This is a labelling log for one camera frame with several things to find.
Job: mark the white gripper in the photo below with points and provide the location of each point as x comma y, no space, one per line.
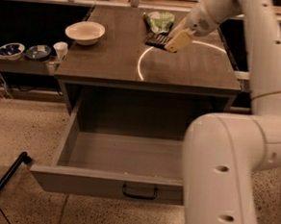
199,24

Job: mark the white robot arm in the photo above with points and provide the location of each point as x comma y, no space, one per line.
221,150

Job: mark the open grey top drawer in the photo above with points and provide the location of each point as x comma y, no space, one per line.
116,140

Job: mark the green chip bag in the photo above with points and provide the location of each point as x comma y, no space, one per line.
159,22

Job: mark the grey cabinet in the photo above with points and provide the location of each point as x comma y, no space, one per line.
121,59

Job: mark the large white bowl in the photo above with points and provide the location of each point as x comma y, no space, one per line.
85,33

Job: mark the white paper cup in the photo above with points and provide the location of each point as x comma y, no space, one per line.
61,49

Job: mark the dark blue bowl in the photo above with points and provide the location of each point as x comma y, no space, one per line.
38,52

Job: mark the blue patterned bowl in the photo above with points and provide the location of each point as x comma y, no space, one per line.
12,51

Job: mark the low side shelf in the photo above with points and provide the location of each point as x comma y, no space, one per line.
25,66

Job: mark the black drawer handle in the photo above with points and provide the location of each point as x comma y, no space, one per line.
139,193

